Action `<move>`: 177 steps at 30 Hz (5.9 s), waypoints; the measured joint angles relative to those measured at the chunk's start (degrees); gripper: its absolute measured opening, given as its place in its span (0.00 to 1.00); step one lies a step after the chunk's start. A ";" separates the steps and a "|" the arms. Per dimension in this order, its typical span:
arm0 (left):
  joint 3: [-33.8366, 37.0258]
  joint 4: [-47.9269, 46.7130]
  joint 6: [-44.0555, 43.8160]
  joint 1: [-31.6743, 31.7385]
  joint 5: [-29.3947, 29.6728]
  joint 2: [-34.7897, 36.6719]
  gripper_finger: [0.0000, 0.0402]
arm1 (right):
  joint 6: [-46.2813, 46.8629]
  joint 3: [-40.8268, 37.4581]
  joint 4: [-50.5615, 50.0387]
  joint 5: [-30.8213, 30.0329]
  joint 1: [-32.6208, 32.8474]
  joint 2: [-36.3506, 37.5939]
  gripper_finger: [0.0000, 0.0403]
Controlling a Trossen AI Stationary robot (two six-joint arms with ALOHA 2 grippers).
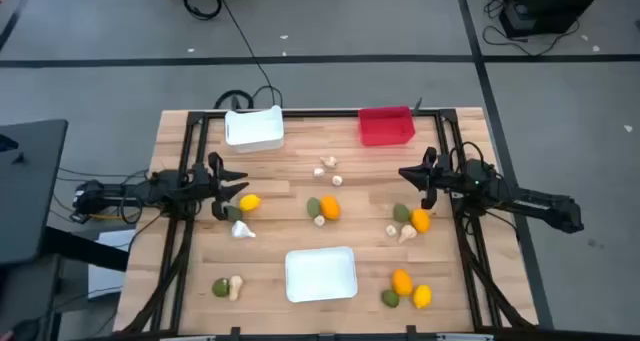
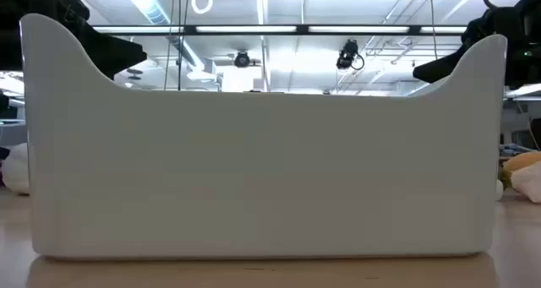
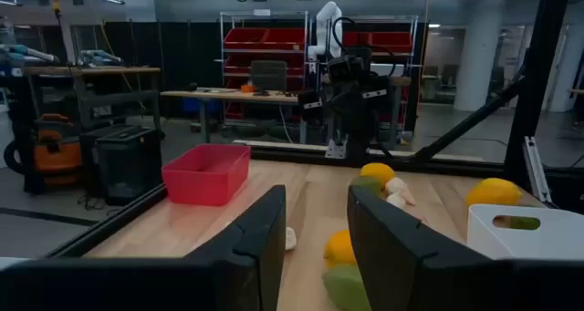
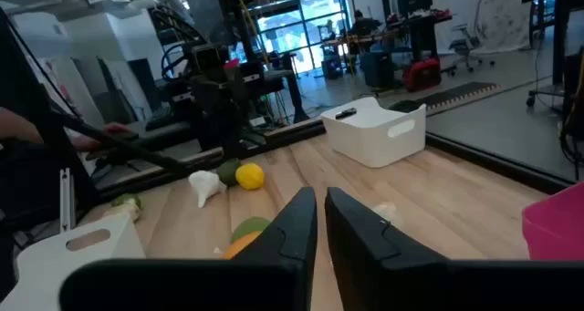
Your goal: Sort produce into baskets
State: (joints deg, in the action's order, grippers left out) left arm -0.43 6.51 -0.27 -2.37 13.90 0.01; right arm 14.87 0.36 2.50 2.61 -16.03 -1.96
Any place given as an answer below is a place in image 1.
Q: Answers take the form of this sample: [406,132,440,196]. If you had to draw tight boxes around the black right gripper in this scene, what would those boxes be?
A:
[398,147,455,210]

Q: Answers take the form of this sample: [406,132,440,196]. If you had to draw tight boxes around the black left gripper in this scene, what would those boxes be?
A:
[192,152,250,221]

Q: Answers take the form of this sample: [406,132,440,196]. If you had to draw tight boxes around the yellow lemon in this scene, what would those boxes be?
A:
[412,284,433,310]
[239,194,262,213]

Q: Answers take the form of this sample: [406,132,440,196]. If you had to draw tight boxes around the orange fruit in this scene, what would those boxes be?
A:
[391,268,414,298]
[410,208,432,234]
[320,195,342,221]

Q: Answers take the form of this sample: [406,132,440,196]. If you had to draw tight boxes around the white garlic bulb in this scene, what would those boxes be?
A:
[231,220,257,240]

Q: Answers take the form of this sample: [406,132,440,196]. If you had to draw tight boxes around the shallow white plastic tray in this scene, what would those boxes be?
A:
[284,246,359,304]

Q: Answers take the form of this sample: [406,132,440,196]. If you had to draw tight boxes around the red plastic basket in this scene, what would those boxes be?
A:
[358,105,417,147]

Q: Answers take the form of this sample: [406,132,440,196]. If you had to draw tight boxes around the white plastic basket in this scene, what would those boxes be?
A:
[224,105,285,154]

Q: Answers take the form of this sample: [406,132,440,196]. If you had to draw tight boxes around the black desk foot beam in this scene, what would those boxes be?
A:
[42,227,130,273]

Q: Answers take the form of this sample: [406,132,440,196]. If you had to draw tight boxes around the dark grey desk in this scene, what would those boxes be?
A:
[0,119,69,267]

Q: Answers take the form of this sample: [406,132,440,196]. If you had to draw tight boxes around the black equipment case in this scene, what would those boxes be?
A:
[498,0,612,39]

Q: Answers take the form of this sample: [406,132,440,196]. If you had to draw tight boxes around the dark grey cabinet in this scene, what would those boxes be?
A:
[0,253,64,341]

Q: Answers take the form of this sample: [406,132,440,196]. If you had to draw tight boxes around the black looped cable bundle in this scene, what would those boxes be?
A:
[213,84,284,111]

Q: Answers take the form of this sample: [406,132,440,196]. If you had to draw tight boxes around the black aluminium table frame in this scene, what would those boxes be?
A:
[119,108,539,341]

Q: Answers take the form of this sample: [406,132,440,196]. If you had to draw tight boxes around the long black floor cable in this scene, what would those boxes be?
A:
[221,0,284,108]

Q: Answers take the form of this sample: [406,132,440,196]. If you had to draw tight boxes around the coiled black cable ring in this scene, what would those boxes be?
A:
[182,0,223,22]

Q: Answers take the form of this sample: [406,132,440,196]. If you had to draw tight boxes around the tangled black cables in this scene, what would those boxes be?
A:
[482,0,582,57]

